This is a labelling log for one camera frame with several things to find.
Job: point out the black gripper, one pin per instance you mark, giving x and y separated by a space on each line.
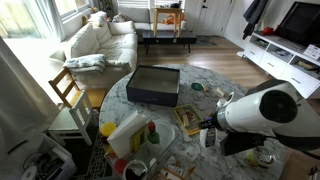
221 122

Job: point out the white bottle with blue lid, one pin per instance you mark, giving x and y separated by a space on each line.
209 138

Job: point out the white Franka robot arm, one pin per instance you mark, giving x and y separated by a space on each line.
260 113

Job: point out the round green lid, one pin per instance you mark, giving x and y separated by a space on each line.
196 86

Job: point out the clear round container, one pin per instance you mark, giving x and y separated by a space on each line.
166 131

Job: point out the white plastic container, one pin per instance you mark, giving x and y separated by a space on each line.
125 135

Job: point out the round red lid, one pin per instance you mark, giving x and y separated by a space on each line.
120 165

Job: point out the round yellow lid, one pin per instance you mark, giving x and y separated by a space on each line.
108 129

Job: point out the white storage box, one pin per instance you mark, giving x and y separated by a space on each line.
50 160

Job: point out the yellow dog picture book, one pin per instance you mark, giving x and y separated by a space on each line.
191 123

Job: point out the wooden block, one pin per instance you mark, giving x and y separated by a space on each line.
185 119
205 88
220 92

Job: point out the white measuring scoop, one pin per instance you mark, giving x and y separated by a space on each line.
191 154

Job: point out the clear plastic bin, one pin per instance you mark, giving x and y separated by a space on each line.
166 153

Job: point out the orange snack package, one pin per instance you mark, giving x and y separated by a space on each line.
176 170

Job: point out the dark blue cardboard box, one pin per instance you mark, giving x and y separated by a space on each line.
151 95

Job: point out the jar with dark contents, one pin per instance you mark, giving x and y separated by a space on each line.
135 171

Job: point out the white television stand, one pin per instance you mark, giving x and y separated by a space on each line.
283 66

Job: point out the black coffee table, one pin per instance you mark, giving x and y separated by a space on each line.
168 36

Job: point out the white door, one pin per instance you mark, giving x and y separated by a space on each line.
213 16

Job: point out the small red object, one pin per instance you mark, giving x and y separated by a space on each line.
267 31

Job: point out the orange toy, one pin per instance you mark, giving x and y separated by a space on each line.
173 19

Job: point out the dark patterned rug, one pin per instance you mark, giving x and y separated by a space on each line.
96 160

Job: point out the dark hanging jacket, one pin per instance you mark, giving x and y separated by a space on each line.
255 15

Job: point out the wooden side table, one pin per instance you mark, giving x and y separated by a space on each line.
168 10

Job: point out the wooden chair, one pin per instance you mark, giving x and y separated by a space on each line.
90 96

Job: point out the cream white sofa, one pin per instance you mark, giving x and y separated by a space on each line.
113 46

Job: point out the white paper sign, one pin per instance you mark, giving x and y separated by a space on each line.
312 51

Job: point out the small white chair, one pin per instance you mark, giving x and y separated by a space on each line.
71 121

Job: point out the black television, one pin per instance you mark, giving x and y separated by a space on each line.
300 23

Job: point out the grey white blanket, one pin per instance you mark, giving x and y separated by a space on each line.
85 63

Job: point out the floral patterned pillow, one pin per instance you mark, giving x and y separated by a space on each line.
121 17
97 18

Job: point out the white paper roll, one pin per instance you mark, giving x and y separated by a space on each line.
29 173

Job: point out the white curtain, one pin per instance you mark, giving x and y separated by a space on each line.
23 100

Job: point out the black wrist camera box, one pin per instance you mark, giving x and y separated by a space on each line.
243 143

